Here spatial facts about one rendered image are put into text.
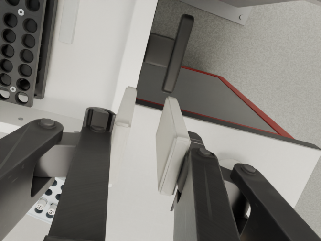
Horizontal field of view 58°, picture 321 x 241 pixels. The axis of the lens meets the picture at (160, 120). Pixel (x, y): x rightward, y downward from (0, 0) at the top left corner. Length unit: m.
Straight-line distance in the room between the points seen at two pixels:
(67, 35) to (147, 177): 0.26
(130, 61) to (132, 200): 0.31
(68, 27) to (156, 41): 0.12
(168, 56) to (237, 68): 0.98
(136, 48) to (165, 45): 0.03
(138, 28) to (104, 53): 0.11
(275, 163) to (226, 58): 0.77
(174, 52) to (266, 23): 1.01
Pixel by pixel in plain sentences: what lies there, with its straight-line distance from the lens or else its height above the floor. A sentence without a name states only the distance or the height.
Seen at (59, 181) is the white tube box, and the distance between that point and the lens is 0.48.
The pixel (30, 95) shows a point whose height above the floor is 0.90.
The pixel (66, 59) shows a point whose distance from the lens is 0.36.
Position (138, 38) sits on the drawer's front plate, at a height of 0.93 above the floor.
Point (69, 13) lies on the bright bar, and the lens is 0.35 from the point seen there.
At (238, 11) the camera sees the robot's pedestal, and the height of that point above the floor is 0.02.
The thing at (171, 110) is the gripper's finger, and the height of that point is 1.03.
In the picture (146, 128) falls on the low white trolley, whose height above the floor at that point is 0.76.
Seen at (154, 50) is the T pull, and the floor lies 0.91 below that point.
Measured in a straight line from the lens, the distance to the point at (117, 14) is 0.35.
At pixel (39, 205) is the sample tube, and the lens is 0.49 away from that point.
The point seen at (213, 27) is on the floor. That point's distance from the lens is 1.21.
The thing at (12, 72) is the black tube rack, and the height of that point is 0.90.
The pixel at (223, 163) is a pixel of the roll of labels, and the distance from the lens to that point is 0.48.
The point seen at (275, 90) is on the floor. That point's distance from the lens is 1.32.
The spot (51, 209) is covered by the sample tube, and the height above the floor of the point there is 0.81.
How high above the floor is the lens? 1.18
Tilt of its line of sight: 70 degrees down
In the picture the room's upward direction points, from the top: 176 degrees clockwise
